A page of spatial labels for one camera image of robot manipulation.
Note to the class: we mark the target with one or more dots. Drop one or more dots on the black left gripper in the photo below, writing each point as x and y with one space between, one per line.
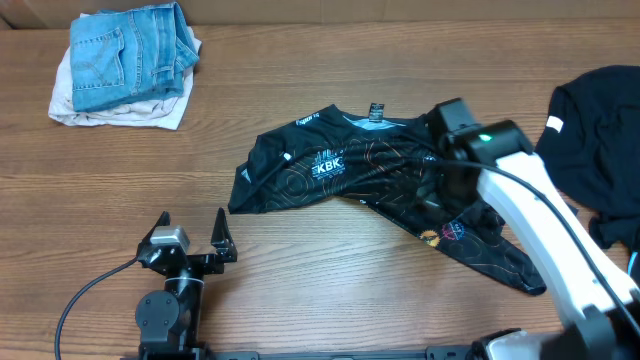
224 247

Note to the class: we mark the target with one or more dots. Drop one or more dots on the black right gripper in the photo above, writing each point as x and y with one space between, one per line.
435 198

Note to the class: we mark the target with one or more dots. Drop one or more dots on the black patterned sports jersey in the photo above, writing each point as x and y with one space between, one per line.
389 166

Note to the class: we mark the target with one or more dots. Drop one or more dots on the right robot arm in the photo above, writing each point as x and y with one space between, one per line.
596 302

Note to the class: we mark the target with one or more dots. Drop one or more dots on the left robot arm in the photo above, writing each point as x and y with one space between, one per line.
169 319

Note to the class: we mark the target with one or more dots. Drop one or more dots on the black garment pile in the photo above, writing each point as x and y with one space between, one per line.
590 148

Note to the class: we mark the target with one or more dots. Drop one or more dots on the folded blue denim jeans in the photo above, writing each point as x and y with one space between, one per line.
125 57

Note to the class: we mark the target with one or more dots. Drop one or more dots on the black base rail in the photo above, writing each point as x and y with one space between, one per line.
449 352

